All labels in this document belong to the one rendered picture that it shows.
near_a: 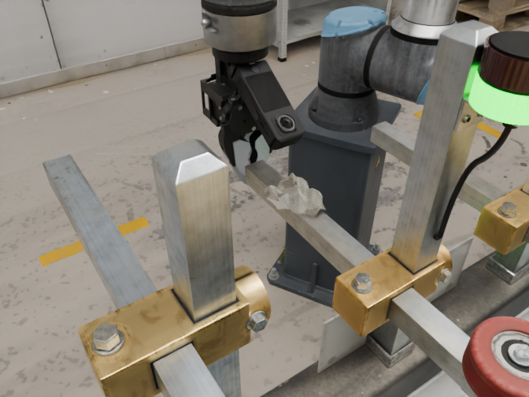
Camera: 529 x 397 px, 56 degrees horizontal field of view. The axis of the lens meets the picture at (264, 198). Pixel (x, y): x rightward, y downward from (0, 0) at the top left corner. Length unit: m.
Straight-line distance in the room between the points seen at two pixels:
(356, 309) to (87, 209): 0.28
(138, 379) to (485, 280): 0.58
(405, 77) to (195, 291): 0.89
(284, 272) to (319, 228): 1.08
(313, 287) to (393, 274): 1.10
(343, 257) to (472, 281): 0.29
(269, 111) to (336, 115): 0.69
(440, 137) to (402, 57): 0.70
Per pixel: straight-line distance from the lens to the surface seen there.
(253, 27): 0.59
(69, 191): 0.52
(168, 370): 0.36
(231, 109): 0.64
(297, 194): 0.62
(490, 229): 0.71
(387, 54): 1.18
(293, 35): 3.20
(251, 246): 1.80
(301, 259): 1.59
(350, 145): 1.26
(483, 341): 0.47
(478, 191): 0.74
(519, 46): 0.41
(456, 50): 0.43
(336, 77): 1.25
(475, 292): 0.80
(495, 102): 0.40
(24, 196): 2.25
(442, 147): 0.46
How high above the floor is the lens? 1.26
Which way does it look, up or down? 39 degrees down
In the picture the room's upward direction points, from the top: straight up
